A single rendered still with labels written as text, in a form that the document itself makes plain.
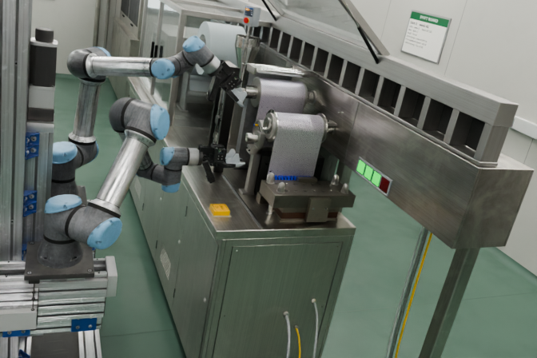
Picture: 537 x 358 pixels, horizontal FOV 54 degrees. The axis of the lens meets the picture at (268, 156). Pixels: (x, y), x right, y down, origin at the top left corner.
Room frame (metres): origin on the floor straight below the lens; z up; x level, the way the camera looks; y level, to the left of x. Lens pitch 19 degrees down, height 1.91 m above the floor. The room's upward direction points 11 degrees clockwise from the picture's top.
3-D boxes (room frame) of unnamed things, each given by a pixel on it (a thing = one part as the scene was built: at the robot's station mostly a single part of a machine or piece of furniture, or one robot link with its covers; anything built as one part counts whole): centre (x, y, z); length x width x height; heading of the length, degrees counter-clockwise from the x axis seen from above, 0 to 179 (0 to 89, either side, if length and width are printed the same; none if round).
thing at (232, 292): (3.15, 0.38, 0.43); 2.52 x 0.64 x 0.86; 26
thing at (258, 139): (2.30, 0.07, 1.05); 0.06 x 0.05 x 0.31; 116
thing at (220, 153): (2.11, 0.24, 1.12); 0.12 x 0.08 x 0.09; 116
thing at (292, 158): (2.28, -0.12, 1.11); 0.23 x 0.01 x 0.18; 116
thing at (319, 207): (2.11, -0.26, 0.96); 0.10 x 0.03 x 0.11; 116
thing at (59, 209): (1.61, 0.65, 0.98); 0.13 x 0.12 x 0.14; 72
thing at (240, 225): (3.14, 0.39, 0.88); 2.52 x 0.66 x 0.04; 26
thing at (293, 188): (2.19, -0.20, 1.00); 0.40 x 0.16 x 0.06; 116
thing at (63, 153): (2.07, 0.86, 0.98); 0.13 x 0.12 x 0.14; 169
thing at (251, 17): (2.79, 0.23, 1.66); 0.07 x 0.07 x 0.10; 52
